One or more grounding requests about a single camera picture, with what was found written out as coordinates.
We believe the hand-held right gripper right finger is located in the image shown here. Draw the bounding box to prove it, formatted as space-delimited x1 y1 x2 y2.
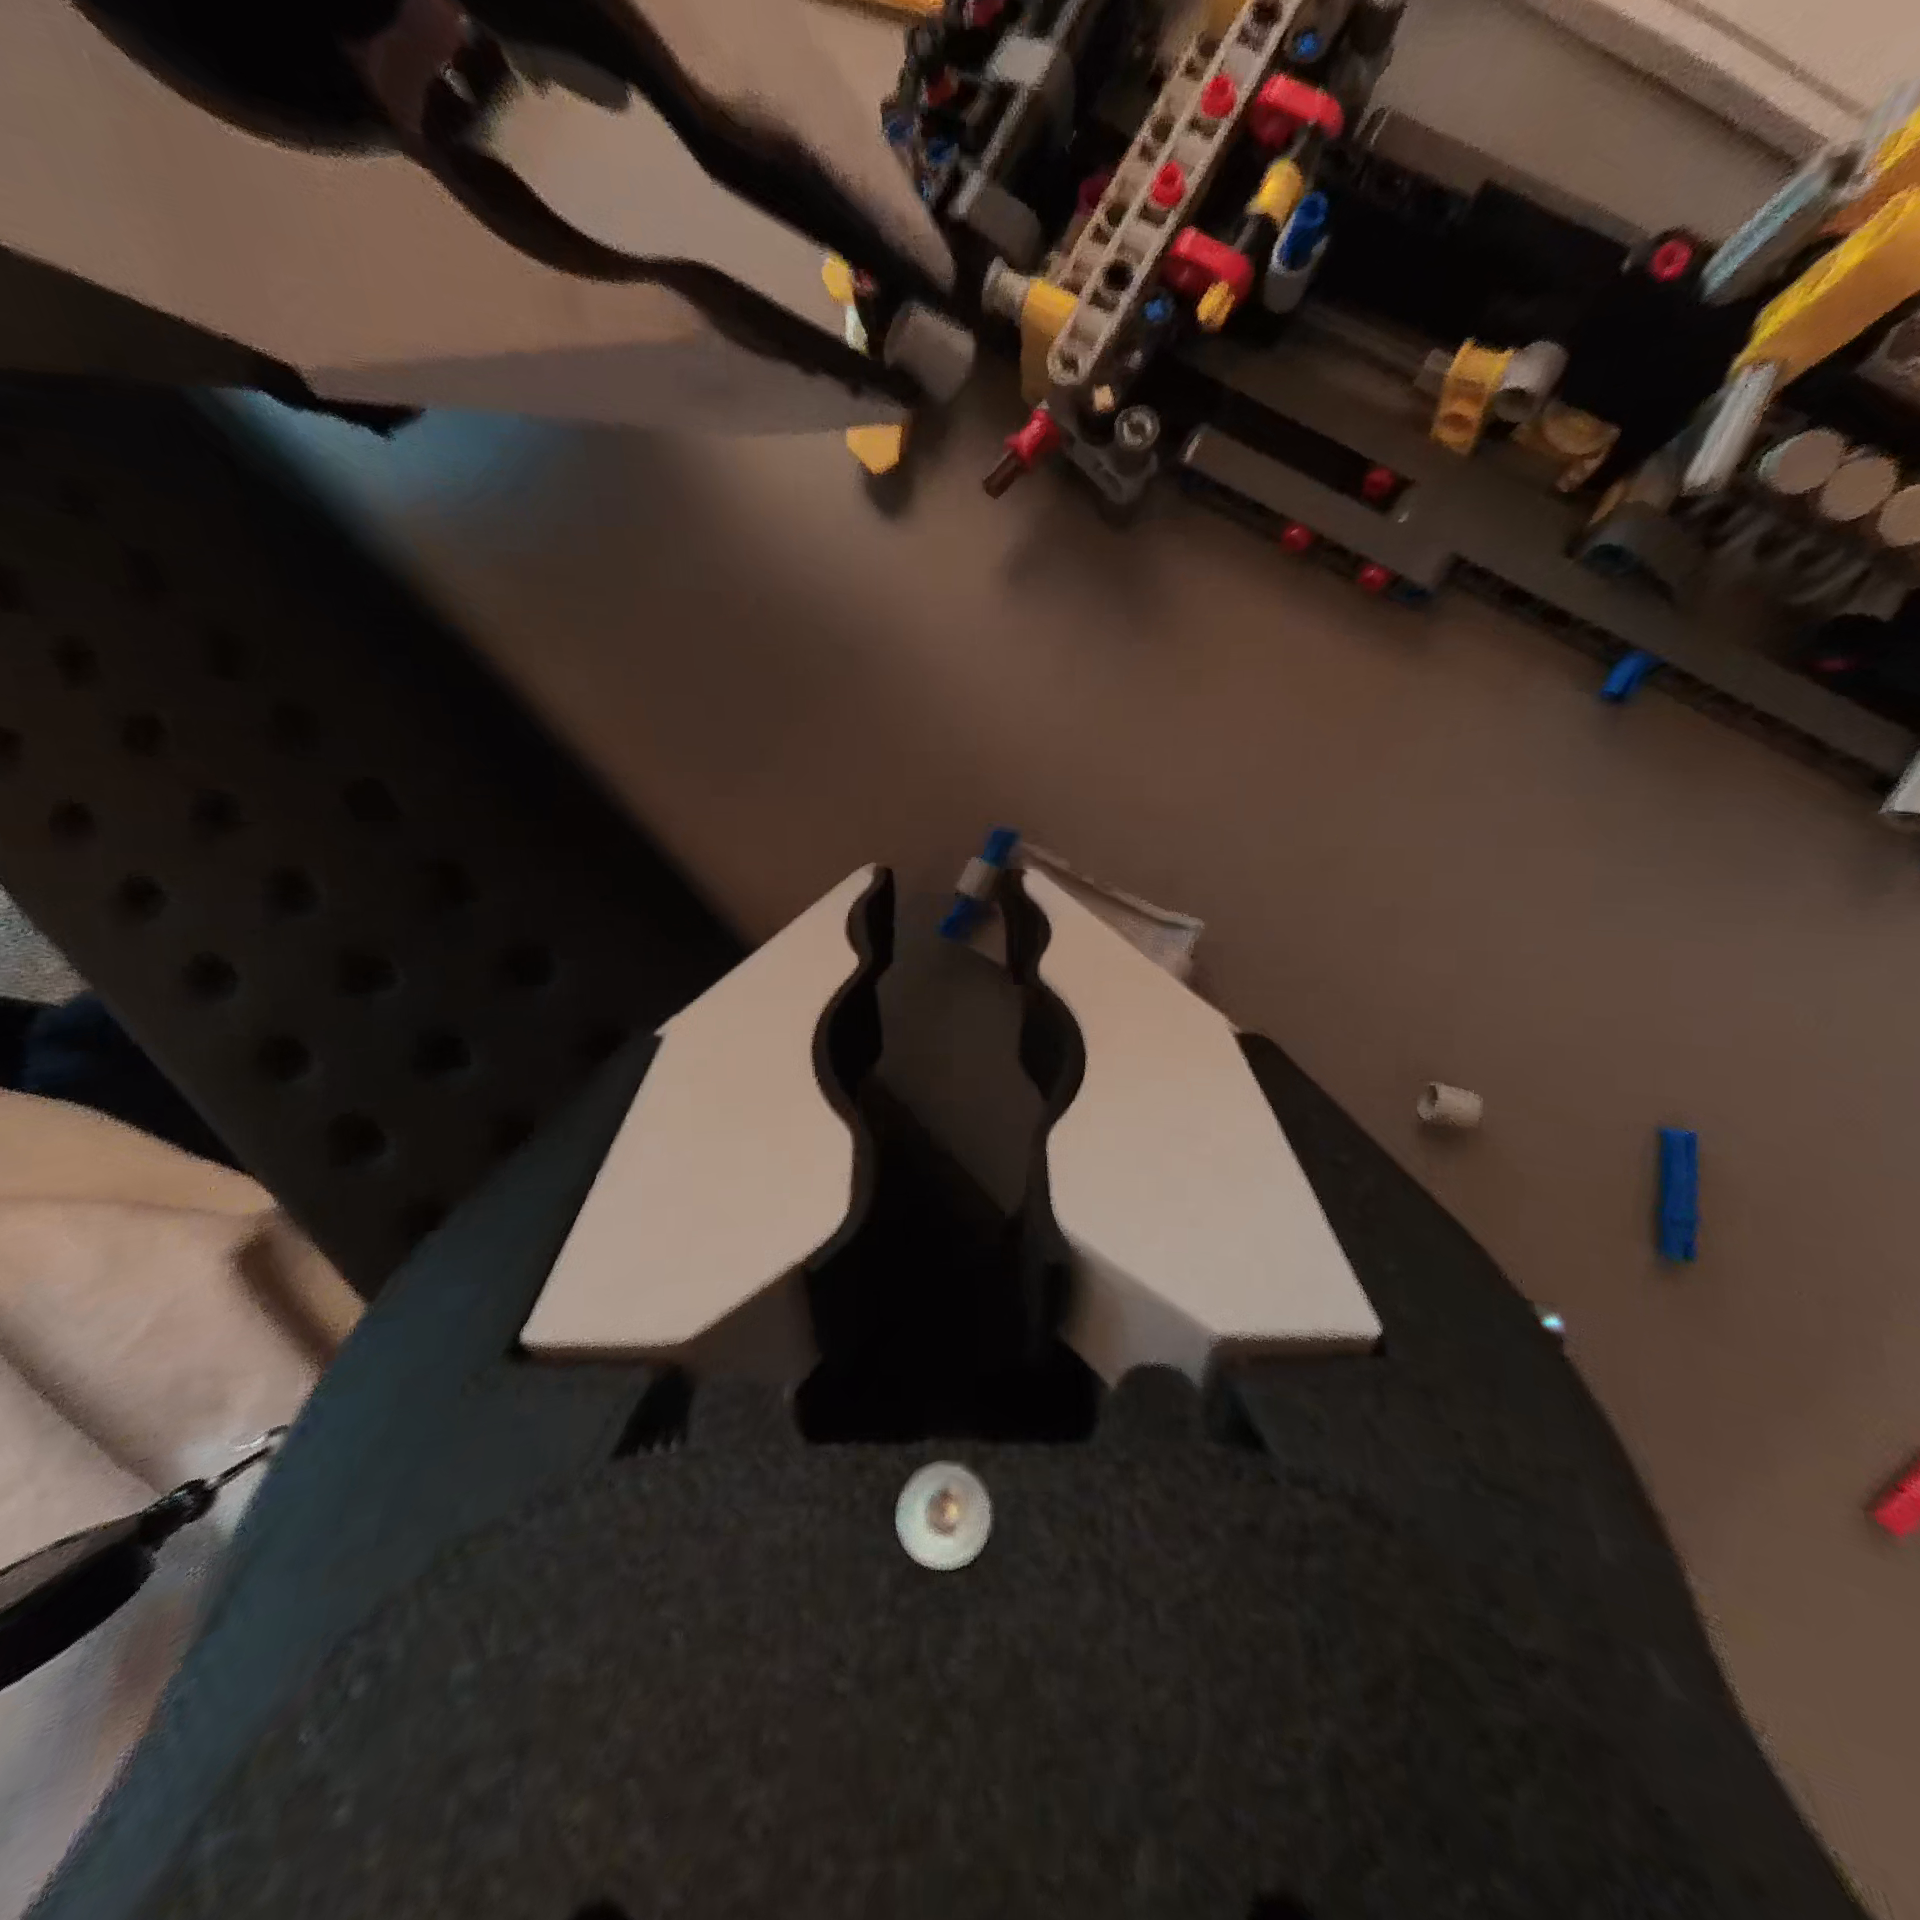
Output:
996 866 1386 1394

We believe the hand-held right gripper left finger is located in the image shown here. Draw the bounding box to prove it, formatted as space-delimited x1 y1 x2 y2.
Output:
517 862 902 1368

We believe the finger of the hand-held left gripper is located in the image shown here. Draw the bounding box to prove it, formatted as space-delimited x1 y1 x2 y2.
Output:
0 0 929 441
450 0 965 308

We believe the grey lego seat piece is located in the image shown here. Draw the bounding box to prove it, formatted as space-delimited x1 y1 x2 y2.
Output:
938 825 1208 988

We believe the blue lego axle pin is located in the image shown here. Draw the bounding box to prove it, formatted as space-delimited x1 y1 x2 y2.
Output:
939 825 1025 944

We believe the lego car chassis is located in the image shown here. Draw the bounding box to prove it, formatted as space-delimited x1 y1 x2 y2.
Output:
817 0 1920 835

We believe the person in white shirt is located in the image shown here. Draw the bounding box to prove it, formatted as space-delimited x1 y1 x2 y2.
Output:
0 1089 373 1920

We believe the black lanyard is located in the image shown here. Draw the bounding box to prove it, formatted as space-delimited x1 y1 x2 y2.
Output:
0 1422 291 1694

